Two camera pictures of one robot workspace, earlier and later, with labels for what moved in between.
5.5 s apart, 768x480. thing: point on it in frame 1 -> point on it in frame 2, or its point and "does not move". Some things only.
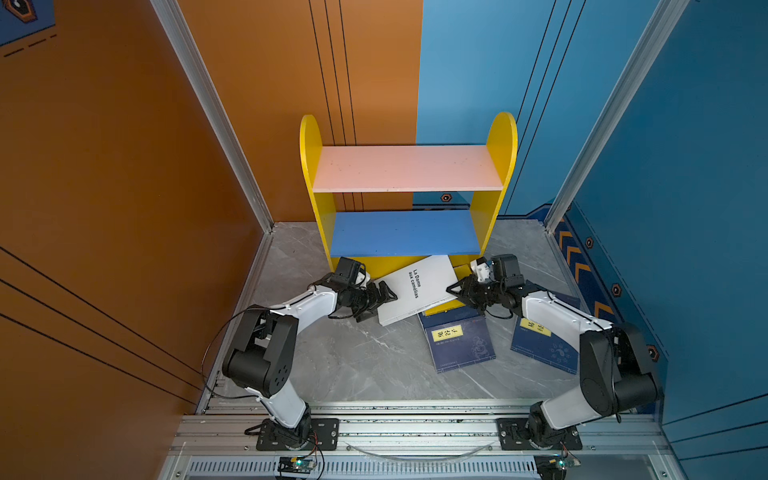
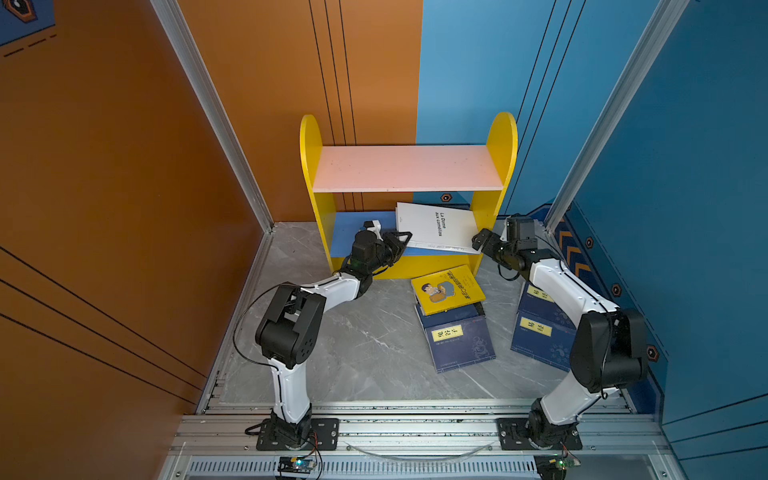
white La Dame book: [419, 288] -> [437, 228]
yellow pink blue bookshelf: [384, 241] does not move
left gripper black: [374, 300] -> [395, 245]
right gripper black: [467, 291] -> [488, 248]
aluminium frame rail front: [620, 441] does not move
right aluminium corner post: [632, 78] does not move
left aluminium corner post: [180, 33] does not move
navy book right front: [541, 345] does not move
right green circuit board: [551, 467] does not move
